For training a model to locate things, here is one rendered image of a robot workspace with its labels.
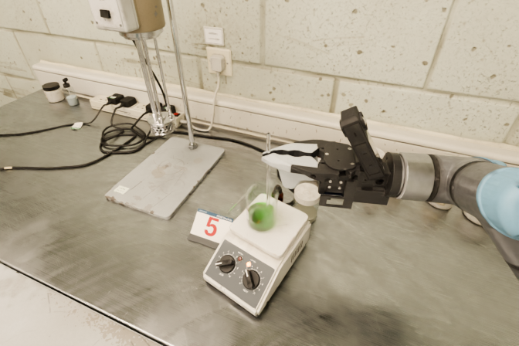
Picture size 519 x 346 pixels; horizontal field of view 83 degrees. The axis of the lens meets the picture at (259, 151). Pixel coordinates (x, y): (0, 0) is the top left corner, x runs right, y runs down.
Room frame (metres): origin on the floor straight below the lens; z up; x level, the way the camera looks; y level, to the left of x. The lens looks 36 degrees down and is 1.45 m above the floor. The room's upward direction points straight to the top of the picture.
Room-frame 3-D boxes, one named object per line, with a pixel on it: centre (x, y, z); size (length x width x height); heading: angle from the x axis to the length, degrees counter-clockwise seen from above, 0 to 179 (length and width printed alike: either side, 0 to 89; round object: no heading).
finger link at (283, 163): (0.36, -0.05, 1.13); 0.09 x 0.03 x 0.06; 83
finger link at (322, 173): (0.35, -0.09, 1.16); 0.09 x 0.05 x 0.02; 83
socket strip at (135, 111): (0.98, 0.46, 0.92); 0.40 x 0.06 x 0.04; 68
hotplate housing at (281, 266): (0.37, -0.01, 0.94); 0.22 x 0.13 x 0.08; 146
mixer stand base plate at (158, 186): (0.64, 0.25, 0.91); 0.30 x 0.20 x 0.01; 158
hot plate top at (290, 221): (0.39, -0.02, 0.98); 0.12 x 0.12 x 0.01; 56
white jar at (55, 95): (1.11, 0.83, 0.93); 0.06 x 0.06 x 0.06
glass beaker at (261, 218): (0.39, -0.01, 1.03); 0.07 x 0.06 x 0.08; 150
